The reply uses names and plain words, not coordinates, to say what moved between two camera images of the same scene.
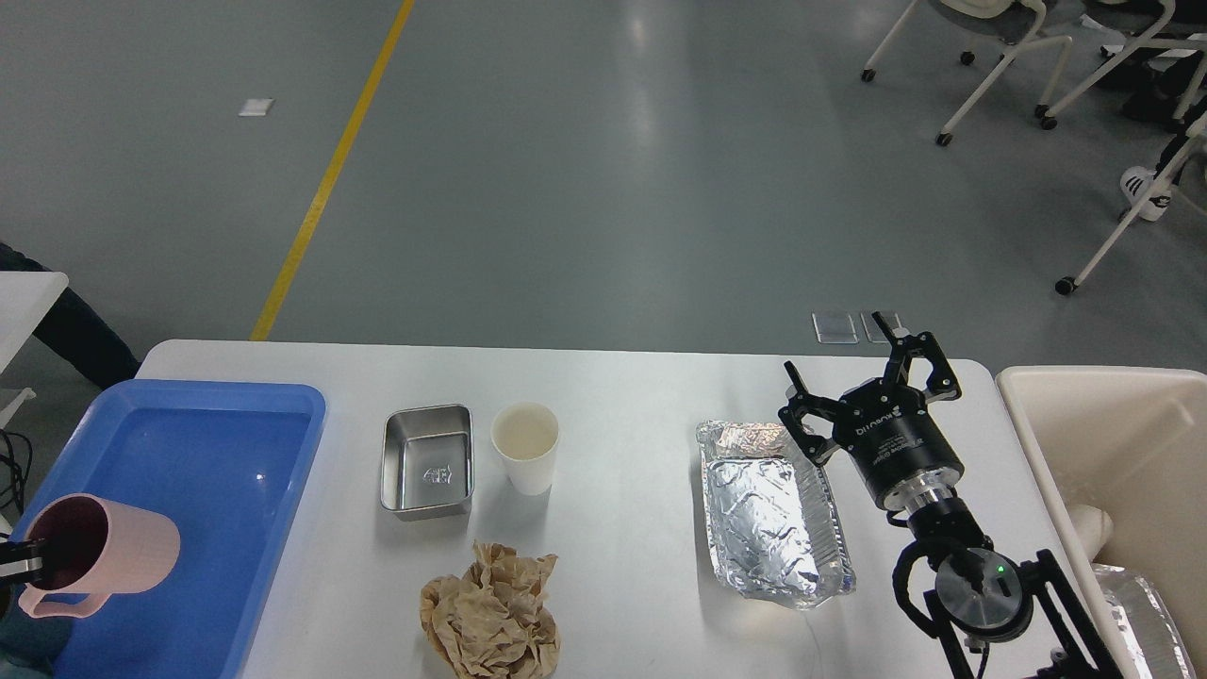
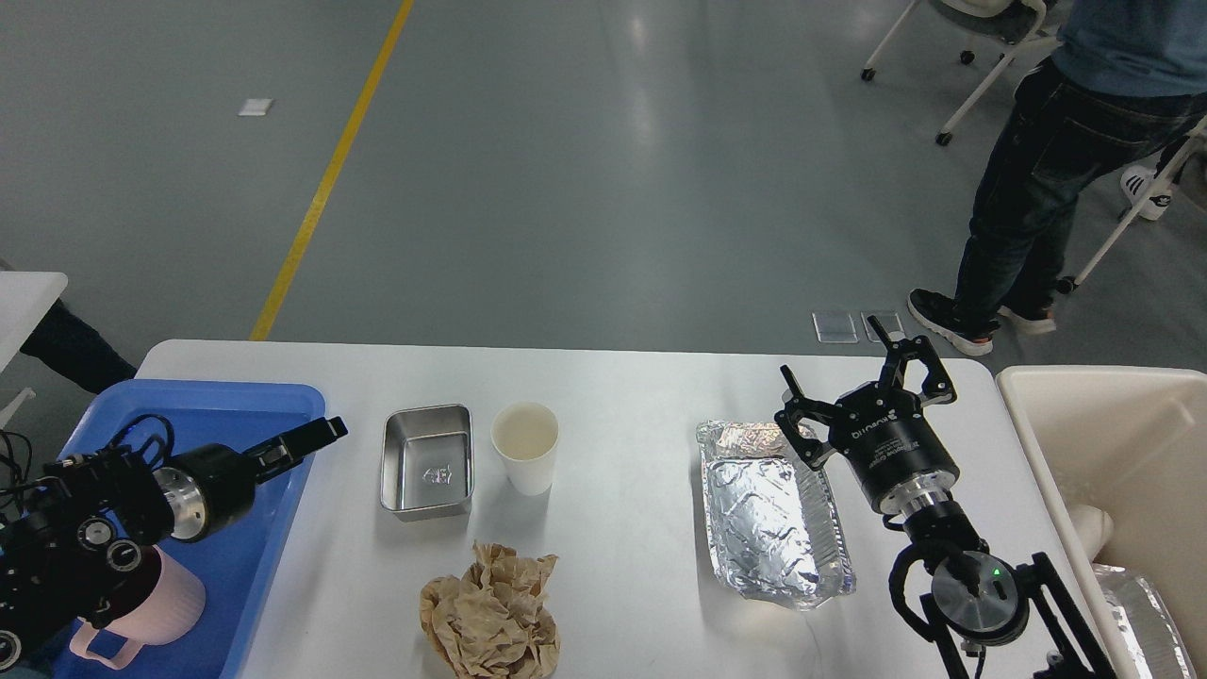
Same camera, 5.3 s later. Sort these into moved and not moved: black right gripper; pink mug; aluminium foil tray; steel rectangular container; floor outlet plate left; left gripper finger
Moved: left gripper finger; pink mug
Not moved: aluminium foil tray; black right gripper; steel rectangular container; floor outlet plate left
